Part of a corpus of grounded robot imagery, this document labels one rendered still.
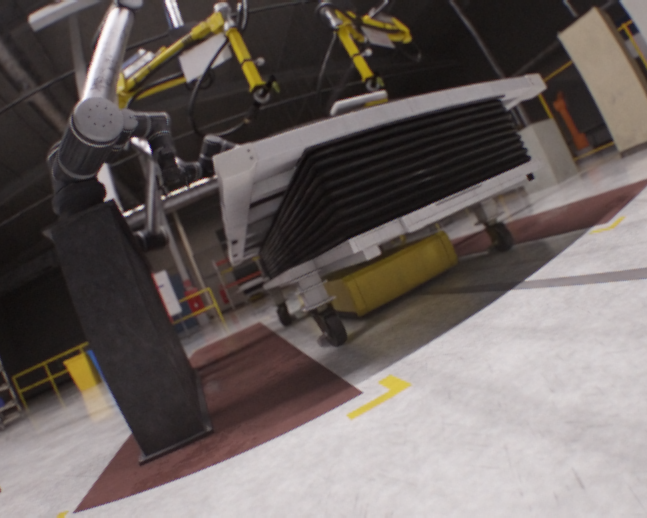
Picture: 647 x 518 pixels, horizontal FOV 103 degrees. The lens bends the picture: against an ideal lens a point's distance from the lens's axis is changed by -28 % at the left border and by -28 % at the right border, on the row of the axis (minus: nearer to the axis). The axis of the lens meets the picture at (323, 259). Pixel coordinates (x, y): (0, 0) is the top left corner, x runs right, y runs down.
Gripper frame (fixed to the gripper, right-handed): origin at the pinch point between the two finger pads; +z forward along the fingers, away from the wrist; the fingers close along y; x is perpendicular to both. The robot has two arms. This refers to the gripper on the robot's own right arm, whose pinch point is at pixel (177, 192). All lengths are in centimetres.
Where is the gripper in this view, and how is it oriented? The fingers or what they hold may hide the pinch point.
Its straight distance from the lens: 150.7
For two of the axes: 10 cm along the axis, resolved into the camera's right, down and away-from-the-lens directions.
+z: 4.1, 9.1, -0.1
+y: -8.4, 3.7, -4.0
